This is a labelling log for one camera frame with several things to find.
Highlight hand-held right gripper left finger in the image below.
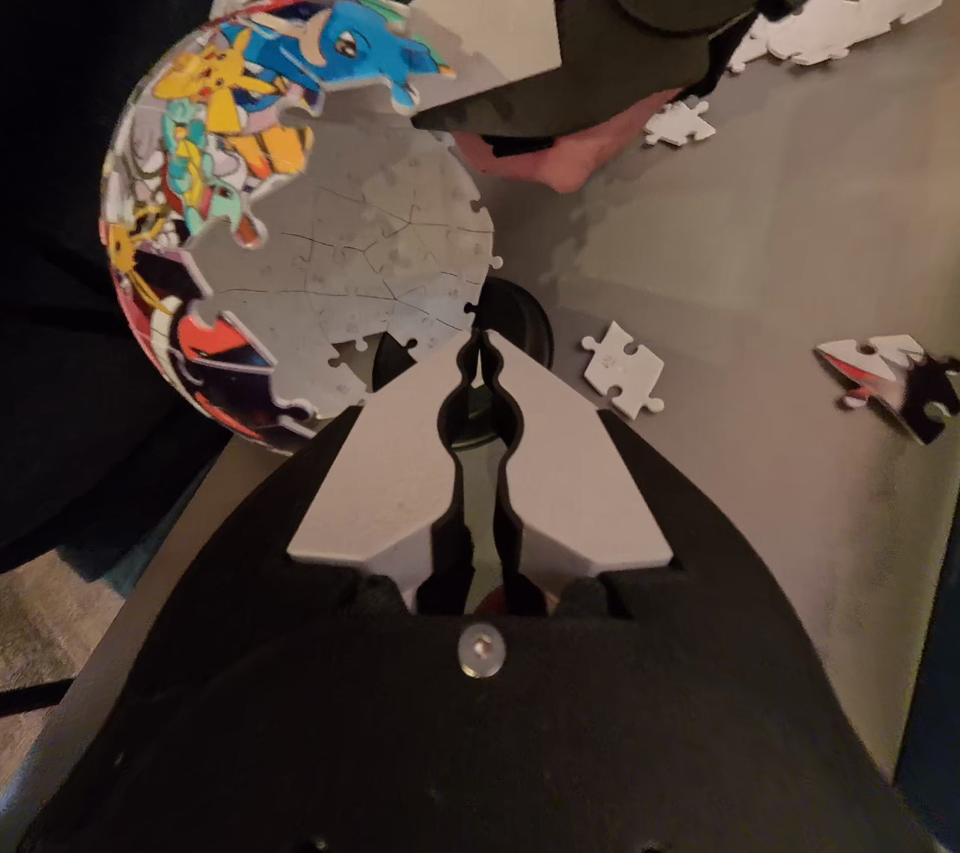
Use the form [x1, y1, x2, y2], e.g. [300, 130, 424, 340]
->
[287, 330, 483, 616]

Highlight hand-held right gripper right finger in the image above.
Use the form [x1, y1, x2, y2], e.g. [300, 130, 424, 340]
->
[483, 330, 675, 616]

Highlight black round ball stand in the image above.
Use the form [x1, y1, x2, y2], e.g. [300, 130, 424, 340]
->
[371, 279, 556, 451]

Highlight colourful cartoon puzzle ball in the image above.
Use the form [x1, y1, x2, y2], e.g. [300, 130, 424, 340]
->
[97, 0, 505, 457]

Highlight black red white puzzle piece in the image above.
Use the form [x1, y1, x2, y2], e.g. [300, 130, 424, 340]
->
[813, 334, 960, 447]

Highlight person's left hand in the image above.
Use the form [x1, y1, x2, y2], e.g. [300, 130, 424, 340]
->
[456, 88, 685, 196]

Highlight strip of joined white pieces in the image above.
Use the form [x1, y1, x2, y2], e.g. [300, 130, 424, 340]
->
[726, 0, 949, 74]

